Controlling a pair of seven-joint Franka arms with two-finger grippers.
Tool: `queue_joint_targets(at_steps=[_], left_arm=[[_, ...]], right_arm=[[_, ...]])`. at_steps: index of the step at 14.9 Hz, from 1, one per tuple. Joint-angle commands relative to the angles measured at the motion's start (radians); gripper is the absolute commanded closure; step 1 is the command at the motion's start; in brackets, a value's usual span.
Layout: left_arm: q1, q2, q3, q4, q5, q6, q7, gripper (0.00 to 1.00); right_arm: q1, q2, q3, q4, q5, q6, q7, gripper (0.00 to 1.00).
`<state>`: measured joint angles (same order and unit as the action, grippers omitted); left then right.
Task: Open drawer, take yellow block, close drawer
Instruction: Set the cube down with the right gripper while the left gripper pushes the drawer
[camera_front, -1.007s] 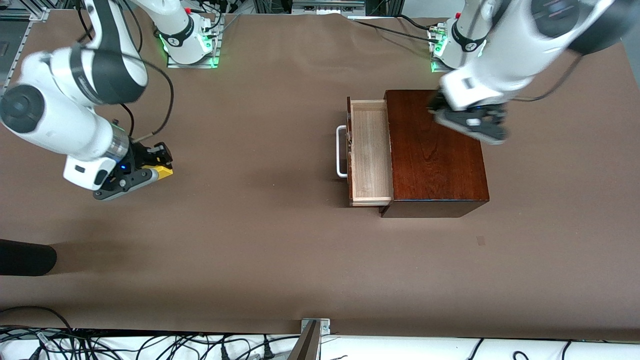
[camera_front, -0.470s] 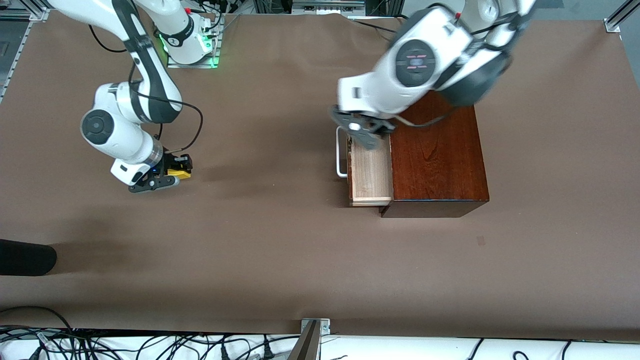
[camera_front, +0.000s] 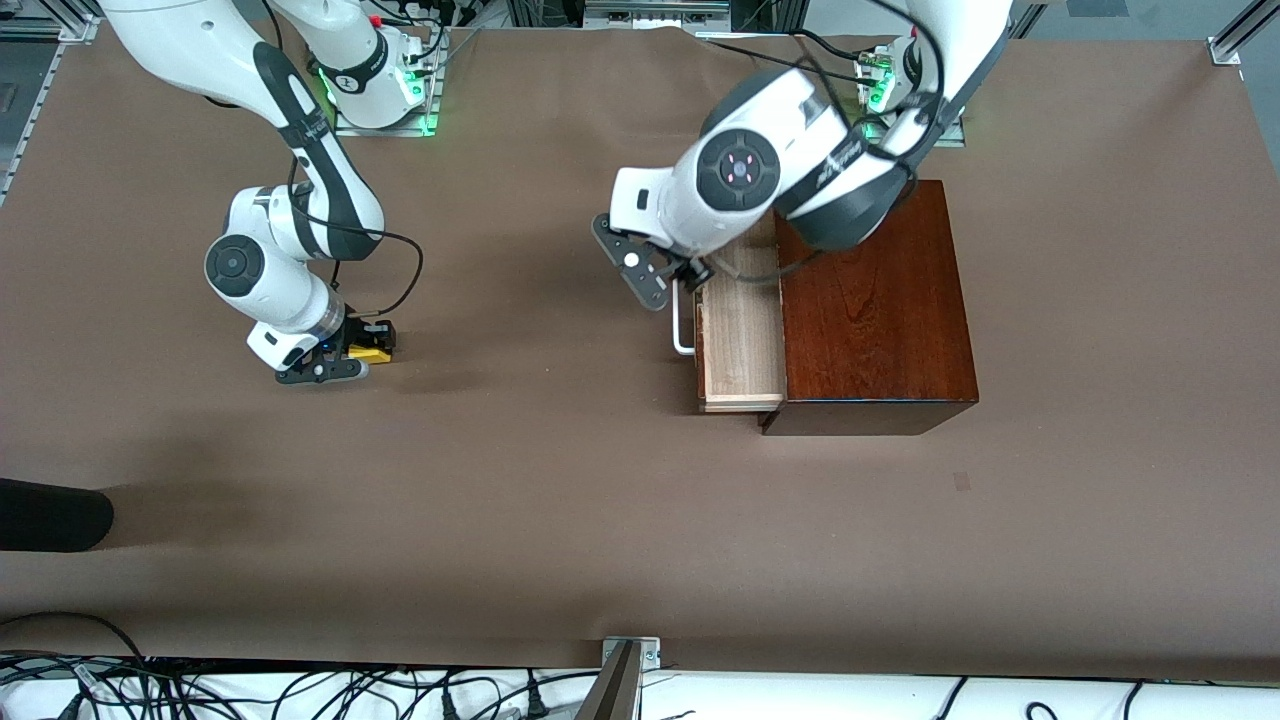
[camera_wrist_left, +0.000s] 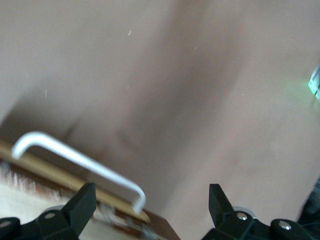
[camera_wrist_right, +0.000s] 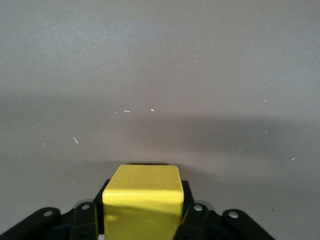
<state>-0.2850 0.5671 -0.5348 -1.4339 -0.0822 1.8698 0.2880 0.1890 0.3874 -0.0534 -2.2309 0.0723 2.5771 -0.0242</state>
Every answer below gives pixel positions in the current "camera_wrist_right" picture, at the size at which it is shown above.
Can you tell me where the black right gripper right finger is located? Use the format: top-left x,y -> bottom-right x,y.
174,179 -> 276,240

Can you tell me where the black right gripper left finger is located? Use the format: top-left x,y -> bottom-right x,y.
4,178 -> 112,240

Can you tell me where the yellow cube block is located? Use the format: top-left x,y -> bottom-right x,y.
101,163 -> 186,240

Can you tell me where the brown table cover sheet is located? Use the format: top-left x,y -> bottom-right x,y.
0,0 -> 320,240

